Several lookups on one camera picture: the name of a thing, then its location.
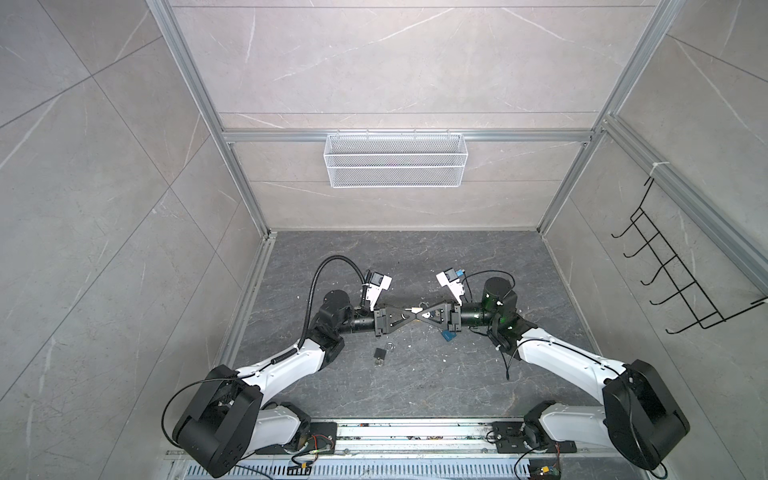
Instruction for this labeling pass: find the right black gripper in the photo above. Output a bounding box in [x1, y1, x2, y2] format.
[418, 300, 501, 336]

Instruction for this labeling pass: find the teal blue padlock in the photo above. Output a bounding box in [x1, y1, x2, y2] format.
[441, 330, 457, 342]

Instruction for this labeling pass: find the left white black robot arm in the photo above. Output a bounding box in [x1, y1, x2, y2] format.
[161, 290, 424, 478]

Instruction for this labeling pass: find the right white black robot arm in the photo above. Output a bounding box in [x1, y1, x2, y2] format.
[413, 273, 690, 479]

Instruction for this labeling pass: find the black padlock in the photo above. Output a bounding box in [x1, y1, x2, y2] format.
[374, 348, 387, 366]

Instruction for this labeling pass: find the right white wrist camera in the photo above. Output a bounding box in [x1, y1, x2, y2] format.
[436, 268, 465, 305]

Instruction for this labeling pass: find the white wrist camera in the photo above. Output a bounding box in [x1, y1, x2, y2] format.
[362, 271, 392, 311]
[436, 268, 465, 305]

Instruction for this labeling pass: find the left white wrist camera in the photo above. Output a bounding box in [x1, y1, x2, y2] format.
[362, 271, 392, 311]

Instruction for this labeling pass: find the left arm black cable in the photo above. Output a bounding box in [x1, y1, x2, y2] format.
[296, 254, 367, 349]

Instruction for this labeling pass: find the aluminium mounting rail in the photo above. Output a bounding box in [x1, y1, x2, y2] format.
[161, 418, 664, 461]

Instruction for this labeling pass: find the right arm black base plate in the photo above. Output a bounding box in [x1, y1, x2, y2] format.
[485, 421, 577, 454]

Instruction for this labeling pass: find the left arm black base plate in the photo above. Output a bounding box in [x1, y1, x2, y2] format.
[256, 421, 339, 455]

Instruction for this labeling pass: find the white wire mesh basket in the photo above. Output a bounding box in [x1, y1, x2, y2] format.
[323, 133, 469, 189]

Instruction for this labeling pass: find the white slotted cable duct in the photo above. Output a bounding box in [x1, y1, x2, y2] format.
[179, 459, 532, 480]

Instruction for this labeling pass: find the black wire hook rack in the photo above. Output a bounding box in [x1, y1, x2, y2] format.
[611, 177, 767, 335]

